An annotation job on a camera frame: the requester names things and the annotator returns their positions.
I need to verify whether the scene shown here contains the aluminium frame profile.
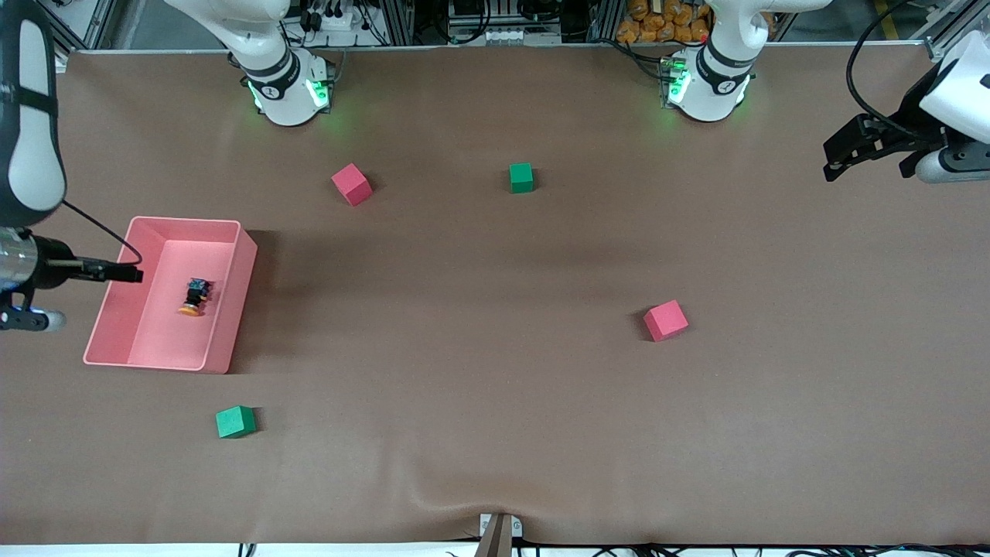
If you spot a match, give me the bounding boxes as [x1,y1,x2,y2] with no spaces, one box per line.
[377,0,416,46]
[35,0,118,52]
[586,0,621,43]
[913,0,990,63]

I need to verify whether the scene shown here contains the long white power strip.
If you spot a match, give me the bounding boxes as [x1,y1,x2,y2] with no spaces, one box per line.
[478,28,563,45]

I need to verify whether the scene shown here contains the black electronics box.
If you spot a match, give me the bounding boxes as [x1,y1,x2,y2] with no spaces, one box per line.
[447,0,521,20]

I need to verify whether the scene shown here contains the white power strip with plugs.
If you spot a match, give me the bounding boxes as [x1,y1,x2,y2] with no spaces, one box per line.
[300,8,366,39]

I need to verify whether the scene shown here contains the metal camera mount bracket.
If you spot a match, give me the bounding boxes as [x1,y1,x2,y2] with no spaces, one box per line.
[477,512,524,557]

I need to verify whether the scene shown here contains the orange and black push button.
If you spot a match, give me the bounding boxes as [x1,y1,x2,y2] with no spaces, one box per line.
[178,277,214,318]

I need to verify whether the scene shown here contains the pile of orange items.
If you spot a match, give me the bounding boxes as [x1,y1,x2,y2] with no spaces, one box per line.
[617,0,711,45]

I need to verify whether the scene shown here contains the pink foam cube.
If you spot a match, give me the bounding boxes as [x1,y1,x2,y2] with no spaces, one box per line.
[331,162,374,207]
[643,299,690,343]

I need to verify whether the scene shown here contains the pink plastic bin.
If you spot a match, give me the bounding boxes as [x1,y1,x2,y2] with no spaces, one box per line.
[83,216,259,375]

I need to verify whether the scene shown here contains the brown table cover sheet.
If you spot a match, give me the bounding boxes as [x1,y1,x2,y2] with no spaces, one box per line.
[0,43,990,547]

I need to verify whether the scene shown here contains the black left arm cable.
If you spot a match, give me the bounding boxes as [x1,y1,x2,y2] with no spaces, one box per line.
[845,0,949,145]

